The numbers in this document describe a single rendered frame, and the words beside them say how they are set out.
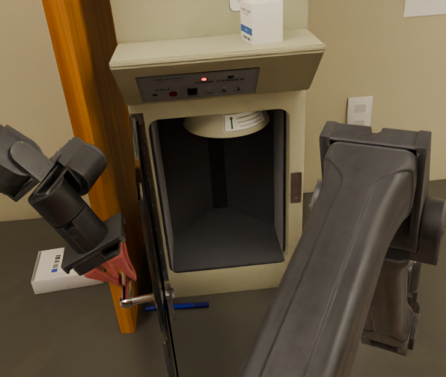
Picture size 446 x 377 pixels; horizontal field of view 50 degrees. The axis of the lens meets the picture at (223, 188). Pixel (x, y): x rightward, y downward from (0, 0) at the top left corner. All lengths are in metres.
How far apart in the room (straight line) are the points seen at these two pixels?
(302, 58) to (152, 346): 0.63
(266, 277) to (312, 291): 0.82
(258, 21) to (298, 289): 0.54
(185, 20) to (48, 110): 0.65
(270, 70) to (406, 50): 0.70
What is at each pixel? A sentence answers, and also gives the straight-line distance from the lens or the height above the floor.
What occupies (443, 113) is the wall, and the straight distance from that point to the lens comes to 1.54.
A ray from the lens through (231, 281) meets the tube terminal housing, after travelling 1.09.
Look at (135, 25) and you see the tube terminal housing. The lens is 0.83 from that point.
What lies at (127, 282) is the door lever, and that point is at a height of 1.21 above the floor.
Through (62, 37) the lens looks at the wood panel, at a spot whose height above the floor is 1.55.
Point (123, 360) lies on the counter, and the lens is 1.01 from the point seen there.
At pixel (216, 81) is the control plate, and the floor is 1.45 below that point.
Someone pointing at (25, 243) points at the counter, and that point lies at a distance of 1.41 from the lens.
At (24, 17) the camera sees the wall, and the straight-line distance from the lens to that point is 1.32.
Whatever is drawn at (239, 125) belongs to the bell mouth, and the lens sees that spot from 0.91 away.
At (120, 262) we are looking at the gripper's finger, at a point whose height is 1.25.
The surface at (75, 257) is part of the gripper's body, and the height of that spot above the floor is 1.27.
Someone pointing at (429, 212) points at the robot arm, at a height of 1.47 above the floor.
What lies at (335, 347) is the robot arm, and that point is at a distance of 0.26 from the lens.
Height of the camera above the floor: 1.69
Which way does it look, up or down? 30 degrees down
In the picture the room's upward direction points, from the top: 4 degrees counter-clockwise
